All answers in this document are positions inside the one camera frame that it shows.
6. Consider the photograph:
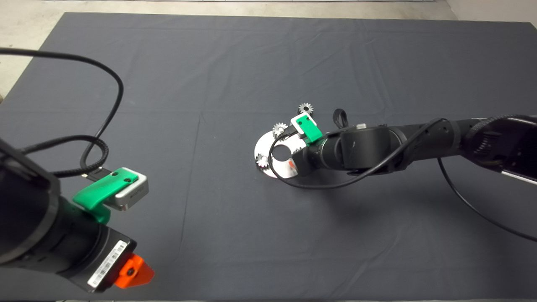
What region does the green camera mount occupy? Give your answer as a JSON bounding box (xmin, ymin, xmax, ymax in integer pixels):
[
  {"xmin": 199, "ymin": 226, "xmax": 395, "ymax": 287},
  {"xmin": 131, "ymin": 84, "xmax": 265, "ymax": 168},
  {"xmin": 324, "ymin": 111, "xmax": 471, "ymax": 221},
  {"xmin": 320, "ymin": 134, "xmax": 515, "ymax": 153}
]
[
  {"xmin": 295, "ymin": 115, "xmax": 323, "ymax": 145},
  {"xmin": 73, "ymin": 168, "xmax": 139, "ymax": 225}
]

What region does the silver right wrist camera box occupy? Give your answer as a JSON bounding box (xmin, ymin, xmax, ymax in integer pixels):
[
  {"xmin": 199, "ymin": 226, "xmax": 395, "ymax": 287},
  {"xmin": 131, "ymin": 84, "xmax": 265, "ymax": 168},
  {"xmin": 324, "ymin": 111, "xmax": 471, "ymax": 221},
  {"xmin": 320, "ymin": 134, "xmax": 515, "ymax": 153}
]
[{"xmin": 291, "ymin": 112, "xmax": 316, "ymax": 139}]

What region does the green left camera mount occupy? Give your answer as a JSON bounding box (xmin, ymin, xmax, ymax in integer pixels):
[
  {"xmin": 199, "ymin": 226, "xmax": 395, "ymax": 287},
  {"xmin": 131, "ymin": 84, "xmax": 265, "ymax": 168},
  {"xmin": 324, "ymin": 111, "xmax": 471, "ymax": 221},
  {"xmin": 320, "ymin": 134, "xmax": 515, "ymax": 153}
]
[{"xmin": 73, "ymin": 168, "xmax": 139, "ymax": 225}]

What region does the green right camera mount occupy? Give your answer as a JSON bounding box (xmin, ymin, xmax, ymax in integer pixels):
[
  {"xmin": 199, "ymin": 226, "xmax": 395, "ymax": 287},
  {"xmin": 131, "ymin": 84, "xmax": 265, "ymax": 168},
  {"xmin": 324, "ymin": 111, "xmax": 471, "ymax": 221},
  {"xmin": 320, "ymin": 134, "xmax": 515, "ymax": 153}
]
[{"xmin": 295, "ymin": 115, "xmax": 323, "ymax": 145}]

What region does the braided black cable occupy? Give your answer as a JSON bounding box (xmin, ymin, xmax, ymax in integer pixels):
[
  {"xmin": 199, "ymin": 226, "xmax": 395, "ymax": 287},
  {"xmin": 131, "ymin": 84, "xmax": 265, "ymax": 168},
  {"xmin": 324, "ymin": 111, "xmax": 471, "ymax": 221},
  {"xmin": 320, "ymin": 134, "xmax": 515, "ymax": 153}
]
[
  {"xmin": 23, "ymin": 135, "xmax": 109, "ymax": 177},
  {"xmin": 334, "ymin": 108, "xmax": 349, "ymax": 130}
]

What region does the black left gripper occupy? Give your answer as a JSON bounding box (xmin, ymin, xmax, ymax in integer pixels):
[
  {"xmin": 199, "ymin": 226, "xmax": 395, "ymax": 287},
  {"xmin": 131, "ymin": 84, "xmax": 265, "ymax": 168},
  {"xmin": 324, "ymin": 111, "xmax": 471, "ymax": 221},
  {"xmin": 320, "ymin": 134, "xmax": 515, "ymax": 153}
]
[{"xmin": 25, "ymin": 197, "xmax": 155, "ymax": 293}]

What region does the dark grey table cloth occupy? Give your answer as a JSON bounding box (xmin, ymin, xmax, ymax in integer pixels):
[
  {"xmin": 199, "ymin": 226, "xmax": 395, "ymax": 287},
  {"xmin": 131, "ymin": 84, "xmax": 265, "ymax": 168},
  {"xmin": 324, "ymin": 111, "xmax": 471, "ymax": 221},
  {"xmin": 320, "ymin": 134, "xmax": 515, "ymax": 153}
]
[{"xmin": 0, "ymin": 13, "xmax": 537, "ymax": 301}]

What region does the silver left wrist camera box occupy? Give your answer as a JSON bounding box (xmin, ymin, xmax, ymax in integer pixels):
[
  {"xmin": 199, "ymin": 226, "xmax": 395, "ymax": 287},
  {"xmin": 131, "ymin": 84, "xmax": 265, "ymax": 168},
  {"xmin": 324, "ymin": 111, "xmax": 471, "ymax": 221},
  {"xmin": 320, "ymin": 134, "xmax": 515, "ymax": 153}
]
[{"xmin": 105, "ymin": 170, "xmax": 149, "ymax": 211}]

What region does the round metal plate with hole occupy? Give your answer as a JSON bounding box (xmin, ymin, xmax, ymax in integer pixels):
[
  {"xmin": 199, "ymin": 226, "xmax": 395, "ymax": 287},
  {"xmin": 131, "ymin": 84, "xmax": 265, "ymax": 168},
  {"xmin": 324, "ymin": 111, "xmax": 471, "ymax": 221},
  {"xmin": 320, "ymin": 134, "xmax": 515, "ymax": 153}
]
[{"xmin": 255, "ymin": 131, "xmax": 305, "ymax": 179}]

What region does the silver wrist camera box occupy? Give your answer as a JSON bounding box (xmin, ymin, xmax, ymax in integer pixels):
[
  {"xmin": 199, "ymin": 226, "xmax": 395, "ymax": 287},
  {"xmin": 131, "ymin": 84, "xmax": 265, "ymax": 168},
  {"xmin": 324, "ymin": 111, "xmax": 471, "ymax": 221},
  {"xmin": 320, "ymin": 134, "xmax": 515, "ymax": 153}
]
[
  {"xmin": 105, "ymin": 170, "xmax": 149, "ymax": 211},
  {"xmin": 291, "ymin": 112, "xmax": 316, "ymax": 139}
]

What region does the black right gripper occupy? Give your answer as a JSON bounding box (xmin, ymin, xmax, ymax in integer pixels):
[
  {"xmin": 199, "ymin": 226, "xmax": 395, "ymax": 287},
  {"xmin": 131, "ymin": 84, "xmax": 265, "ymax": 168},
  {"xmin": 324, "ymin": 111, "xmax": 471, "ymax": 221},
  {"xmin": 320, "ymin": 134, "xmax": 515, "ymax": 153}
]
[{"xmin": 289, "ymin": 134, "xmax": 343, "ymax": 177}]

